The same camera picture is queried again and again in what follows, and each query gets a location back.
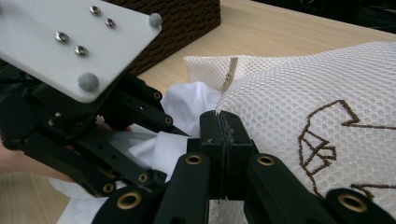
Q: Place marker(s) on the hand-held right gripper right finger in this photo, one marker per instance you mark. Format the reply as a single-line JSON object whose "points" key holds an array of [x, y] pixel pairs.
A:
{"points": [[238, 146]]}

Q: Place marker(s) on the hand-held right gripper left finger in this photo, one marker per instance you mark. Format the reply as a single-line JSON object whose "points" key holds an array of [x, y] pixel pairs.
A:
{"points": [[211, 146]]}

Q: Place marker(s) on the white garment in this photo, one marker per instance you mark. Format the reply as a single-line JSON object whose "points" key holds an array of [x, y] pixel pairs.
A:
{"points": [[186, 99]]}

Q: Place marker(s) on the white mesh laundry bag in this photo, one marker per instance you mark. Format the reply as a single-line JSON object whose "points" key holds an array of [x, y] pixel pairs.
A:
{"points": [[280, 93]]}

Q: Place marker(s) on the brown woven basket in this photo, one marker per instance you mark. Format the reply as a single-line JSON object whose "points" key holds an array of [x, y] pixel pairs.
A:
{"points": [[186, 18]]}

